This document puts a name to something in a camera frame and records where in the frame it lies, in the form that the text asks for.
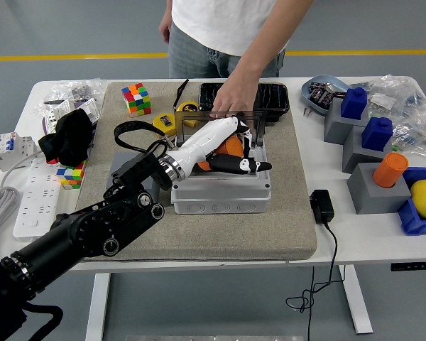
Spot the person's left hand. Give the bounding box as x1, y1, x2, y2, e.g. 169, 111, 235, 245
212, 69, 263, 117

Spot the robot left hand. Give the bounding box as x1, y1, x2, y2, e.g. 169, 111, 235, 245
168, 117, 273, 179

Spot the person's right hand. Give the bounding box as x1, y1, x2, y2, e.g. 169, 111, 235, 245
158, 16, 172, 44

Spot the orange cylinder battery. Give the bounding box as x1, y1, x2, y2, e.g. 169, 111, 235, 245
197, 136, 246, 172
372, 152, 410, 189

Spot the smoky transparent box lid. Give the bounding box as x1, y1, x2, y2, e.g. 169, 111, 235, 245
175, 109, 269, 147

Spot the grey plastic junction box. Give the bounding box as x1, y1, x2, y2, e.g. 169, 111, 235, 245
170, 136, 273, 215

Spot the black plastic tray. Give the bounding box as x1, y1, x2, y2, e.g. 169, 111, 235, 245
198, 82, 291, 124

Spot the yellow tape measure 5m label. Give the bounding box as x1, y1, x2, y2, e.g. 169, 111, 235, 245
173, 78, 202, 128

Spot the yellow tape measure dark label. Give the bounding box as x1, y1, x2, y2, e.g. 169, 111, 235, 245
152, 113, 180, 140

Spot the person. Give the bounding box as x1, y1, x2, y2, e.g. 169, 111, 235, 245
158, 0, 315, 117

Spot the light blue dish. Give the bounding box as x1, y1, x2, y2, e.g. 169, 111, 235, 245
301, 74, 352, 117

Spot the large colourful puzzle cube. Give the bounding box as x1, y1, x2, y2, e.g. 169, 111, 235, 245
121, 82, 153, 118

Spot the grey block with round hole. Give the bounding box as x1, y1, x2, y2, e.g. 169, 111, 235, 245
346, 162, 413, 215
106, 151, 161, 205

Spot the grey-brown mat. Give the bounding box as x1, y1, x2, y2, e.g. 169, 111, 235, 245
67, 80, 319, 263

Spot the grey holder block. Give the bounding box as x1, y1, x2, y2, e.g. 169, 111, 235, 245
323, 97, 371, 146
342, 124, 395, 175

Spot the white electrical device pack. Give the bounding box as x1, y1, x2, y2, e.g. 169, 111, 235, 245
42, 98, 102, 134

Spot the blue stepped block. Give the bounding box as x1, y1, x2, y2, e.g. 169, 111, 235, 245
341, 87, 368, 119
361, 117, 394, 151

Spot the clear bag of screws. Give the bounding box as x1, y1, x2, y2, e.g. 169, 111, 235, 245
35, 78, 109, 107

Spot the black power adapter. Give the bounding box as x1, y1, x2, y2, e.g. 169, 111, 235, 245
310, 189, 335, 224

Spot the black cloth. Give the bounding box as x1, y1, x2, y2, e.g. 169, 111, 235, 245
38, 108, 95, 168

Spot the small colourful puzzle cube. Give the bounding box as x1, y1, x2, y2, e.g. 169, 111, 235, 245
55, 159, 88, 190

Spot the clear plastic parts bag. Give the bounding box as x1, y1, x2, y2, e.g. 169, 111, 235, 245
351, 73, 426, 118
390, 117, 426, 157

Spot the white power strip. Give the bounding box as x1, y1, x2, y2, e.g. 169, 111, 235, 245
13, 156, 63, 238

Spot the white circuit breaker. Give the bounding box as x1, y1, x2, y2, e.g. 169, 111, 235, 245
0, 131, 36, 172

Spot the white table leg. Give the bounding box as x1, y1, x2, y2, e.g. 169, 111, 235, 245
338, 265, 373, 335
84, 272, 111, 341

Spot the blue plastic bin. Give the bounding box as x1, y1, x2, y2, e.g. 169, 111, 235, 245
397, 166, 426, 236

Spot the black table control panel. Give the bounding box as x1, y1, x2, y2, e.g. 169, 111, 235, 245
390, 261, 426, 273

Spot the black adapter cord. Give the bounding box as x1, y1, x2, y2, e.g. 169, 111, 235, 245
285, 220, 346, 341

